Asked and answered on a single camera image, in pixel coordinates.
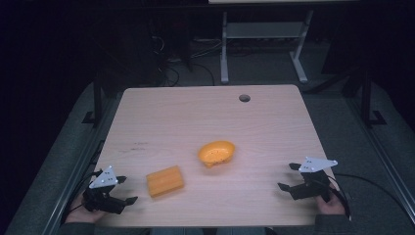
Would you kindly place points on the person's left hand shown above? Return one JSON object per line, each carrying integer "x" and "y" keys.
{"x": 81, "y": 213}

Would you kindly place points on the orange plastic bowl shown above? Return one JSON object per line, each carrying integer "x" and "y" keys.
{"x": 216, "y": 153}

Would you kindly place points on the black metal stand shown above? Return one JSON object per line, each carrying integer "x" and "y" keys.
{"x": 97, "y": 101}
{"x": 367, "y": 101}

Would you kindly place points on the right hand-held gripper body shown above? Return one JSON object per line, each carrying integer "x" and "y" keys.
{"x": 315, "y": 164}

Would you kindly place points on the white metal stand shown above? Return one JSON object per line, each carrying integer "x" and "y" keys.
{"x": 264, "y": 31}

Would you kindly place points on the aluminium rail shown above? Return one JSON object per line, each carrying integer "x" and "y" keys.
{"x": 73, "y": 182}
{"x": 381, "y": 153}

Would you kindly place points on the person's right hand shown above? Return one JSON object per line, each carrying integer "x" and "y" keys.
{"x": 332, "y": 206}

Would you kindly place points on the orange sponge block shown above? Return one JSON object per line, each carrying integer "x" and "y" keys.
{"x": 164, "y": 181}

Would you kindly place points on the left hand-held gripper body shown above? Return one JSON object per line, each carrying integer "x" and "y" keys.
{"x": 105, "y": 178}

